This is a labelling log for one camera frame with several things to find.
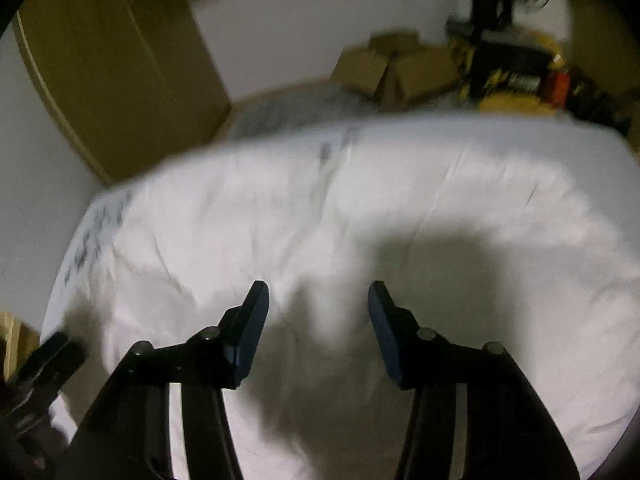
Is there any red canister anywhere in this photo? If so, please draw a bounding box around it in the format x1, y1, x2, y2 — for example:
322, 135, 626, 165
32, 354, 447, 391
545, 70, 572, 109

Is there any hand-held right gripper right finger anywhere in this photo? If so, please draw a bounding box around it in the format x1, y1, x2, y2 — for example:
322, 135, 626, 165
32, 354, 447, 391
367, 281, 581, 480

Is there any white zip jacket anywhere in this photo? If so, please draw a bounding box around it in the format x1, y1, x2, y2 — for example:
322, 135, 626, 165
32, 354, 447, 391
47, 122, 640, 480

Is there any wooden sideboard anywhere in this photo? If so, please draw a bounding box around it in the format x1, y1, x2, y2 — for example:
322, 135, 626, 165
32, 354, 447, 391
0, 311, 42, 382

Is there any black and yellow box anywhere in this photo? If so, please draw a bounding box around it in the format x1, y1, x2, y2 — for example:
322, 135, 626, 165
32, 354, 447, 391
449, 42, 557, 112

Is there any small cardboard box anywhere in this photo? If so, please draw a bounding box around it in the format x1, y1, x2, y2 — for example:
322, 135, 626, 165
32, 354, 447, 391
330, 47, 392, 102

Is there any dark pile of bags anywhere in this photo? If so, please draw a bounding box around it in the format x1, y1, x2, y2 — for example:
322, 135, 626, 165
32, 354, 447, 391
570, 77, 634, 134

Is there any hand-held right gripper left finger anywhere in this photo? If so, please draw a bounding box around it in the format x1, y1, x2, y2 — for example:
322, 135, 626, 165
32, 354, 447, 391
55, 281, 271, 480

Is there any large cardboard box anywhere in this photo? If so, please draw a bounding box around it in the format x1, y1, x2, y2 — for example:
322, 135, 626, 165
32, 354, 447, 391
370, 32, 469, 109

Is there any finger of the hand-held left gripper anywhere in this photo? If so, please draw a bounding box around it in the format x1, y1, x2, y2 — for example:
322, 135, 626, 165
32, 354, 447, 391
20, 332, 89, 398

